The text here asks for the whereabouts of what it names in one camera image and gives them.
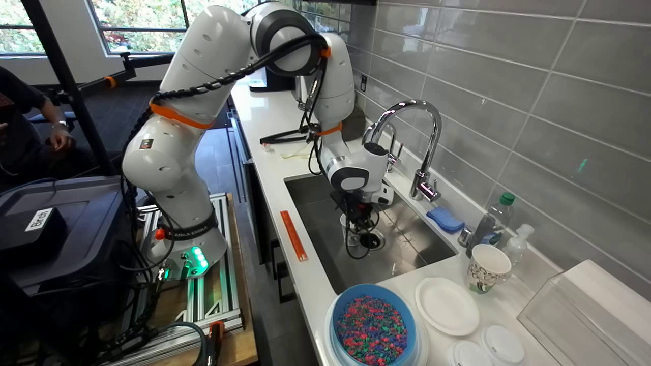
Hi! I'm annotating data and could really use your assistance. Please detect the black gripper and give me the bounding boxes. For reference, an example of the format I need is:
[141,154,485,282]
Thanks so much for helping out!
[329,191,379,230]

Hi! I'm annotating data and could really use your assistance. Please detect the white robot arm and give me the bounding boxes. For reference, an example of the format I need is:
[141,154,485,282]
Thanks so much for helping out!
[122,1,392,277]

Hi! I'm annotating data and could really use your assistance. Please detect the stainless steel sink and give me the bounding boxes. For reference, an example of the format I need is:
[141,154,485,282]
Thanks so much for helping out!
[284,177,456,293]

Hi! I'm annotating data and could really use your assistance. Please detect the tall chrome tap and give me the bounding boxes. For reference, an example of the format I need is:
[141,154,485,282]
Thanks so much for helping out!
[362,98,444,200]

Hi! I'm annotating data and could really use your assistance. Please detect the white plate under cup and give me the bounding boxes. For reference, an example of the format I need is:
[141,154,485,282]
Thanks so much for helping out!
[414,277,480,338]

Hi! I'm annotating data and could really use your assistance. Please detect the blue sponge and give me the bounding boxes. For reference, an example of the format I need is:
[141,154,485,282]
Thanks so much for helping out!
[427,207,463,233]

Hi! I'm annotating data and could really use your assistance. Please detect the black tongs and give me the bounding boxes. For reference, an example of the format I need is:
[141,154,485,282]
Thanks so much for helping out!
[261,128,309,145]

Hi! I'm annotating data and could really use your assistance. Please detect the blue bowl of beads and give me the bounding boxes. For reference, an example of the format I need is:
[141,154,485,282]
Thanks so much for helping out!
[327,282,418,366]

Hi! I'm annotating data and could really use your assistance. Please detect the clear soap bottle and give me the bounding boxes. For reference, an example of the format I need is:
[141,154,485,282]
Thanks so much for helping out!
[505,223,535,264]

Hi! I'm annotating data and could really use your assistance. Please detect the white round lid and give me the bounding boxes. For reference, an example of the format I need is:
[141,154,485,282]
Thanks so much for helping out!
[450,342,493,366]
[485,326,526,366]

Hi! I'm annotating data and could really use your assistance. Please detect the white napkin box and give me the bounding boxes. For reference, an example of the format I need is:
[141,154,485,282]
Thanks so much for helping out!
[518,260,651,366]

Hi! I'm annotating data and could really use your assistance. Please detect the black storage bin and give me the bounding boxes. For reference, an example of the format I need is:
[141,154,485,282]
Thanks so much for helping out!
[0,177,131,295]

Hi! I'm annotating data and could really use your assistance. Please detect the person in background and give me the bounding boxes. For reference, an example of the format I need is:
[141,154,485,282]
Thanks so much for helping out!
[0,66,74,184]

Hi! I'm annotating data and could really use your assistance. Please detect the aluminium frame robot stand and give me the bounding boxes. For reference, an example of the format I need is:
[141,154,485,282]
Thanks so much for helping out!
[110,192,259,366]

